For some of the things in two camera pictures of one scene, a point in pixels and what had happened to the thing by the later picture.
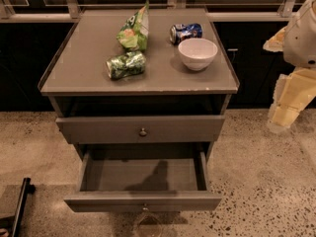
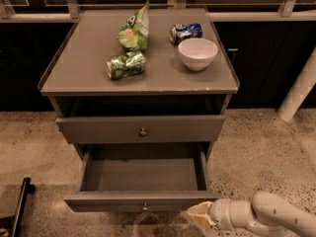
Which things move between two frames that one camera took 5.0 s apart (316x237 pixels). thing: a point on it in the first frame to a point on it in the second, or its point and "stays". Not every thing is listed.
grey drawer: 109,129 stays
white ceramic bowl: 197,53 stays
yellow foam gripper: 302,39 to 219,213
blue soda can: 181,32 stays
